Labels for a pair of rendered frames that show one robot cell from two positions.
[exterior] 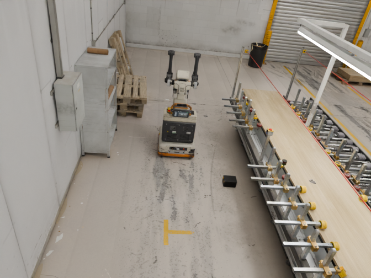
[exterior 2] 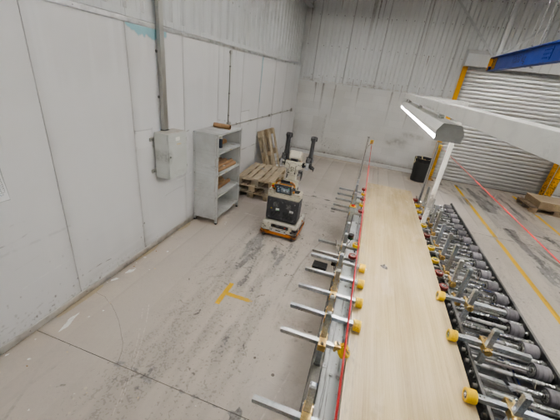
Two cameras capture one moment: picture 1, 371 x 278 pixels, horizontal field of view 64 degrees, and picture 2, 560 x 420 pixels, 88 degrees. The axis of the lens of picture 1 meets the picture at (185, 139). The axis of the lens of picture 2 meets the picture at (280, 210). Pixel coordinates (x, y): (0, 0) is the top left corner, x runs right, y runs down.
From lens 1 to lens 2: 1.58 m
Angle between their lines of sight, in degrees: 21
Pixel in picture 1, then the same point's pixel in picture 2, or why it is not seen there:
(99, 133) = (208, 197)
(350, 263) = (367, 350)
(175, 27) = (338, 136)
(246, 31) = (412, 144)
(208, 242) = (260, 314)
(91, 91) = (204, 156)
